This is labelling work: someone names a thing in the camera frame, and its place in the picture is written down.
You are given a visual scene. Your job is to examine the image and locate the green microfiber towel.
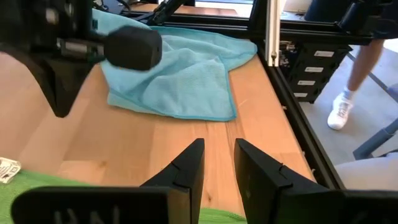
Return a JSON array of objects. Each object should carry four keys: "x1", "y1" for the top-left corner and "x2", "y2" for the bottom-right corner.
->
[{"x1": 0, "y1": 157, "x2": 248, "y2": 224}]

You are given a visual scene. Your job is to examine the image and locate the black labelled electronics box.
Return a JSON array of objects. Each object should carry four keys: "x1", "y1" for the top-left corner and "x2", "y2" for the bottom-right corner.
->
[{"x1": 278, "y1": 40, "x2": 354, "y2": 104}]

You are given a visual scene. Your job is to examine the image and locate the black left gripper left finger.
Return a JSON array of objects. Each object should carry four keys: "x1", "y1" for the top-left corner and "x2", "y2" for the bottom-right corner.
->
[{"x1": 11, "y1": 138, "x2": 205, "y2": 224}]

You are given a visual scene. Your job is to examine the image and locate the grey seat cushion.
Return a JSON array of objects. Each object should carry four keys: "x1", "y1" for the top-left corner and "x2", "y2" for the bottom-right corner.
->
[{"x1": 334, "y1": 151, "x2": 398, "y2": 191}]

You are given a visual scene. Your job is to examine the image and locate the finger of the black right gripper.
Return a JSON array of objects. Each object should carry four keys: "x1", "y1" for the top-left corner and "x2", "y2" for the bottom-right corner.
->
[{"x1": 0, "y1": 46, "x2": 94, "y2": 118}]

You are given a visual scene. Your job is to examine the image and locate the large teal microfiber towel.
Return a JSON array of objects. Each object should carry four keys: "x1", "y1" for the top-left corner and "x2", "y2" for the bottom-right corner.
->
[{"x1": 91, "y1": 8, "x2": 258, "y2": 122}]

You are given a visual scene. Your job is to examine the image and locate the grey chair leg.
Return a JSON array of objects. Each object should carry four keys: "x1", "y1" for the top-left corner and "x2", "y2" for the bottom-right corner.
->
[{"x1": 353, "y1": 118, "x2": 398, "y2": 161}]

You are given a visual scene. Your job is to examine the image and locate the silver aluminium post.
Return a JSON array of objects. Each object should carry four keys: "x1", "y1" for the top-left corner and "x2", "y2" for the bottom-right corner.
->
[{"x1": 265, "y1": 0, "x2": 283, "y2": 68}]

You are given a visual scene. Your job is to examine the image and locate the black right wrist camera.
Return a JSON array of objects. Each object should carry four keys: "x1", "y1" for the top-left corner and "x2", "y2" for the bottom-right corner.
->
[{"x1": 104, "y1": 24, "x2": 163, "y2": 72}]

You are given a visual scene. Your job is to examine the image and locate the person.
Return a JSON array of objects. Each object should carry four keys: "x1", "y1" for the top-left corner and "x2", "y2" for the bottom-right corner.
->
[{"x1": 304, "y1": 0, "x2": 398, "y2": 131}]

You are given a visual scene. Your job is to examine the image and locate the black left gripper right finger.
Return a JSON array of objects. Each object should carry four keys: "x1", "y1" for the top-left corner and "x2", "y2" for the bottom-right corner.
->
[{"x1": 233, "y1": 138, "x2": 398, "y2": 224}]

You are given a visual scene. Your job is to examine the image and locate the black aluminium table frame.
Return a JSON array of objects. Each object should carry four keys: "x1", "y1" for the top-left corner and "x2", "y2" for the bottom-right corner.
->
[{"x1": 119, "y1": 0, "x2": 398, "y2": 191}]

